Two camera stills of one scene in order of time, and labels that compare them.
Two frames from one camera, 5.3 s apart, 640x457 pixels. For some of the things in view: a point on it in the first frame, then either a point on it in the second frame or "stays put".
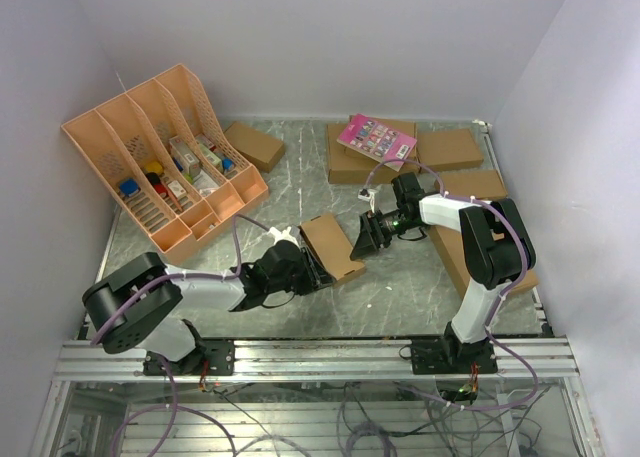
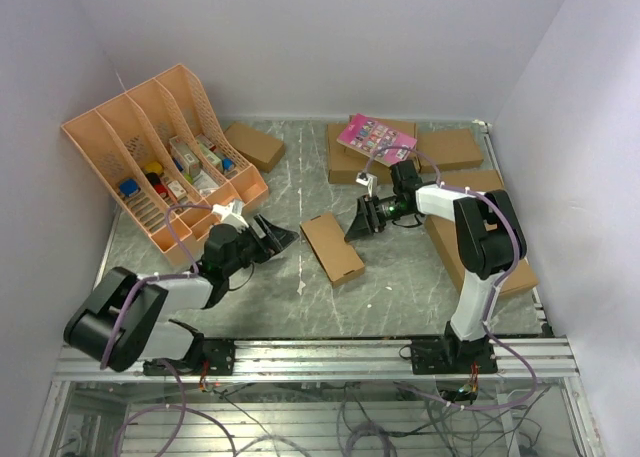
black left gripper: [314, 280] → [275, 240]
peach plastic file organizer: [170, 161] stays put
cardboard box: [332, 247] stays put
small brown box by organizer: [261, 149] stays put
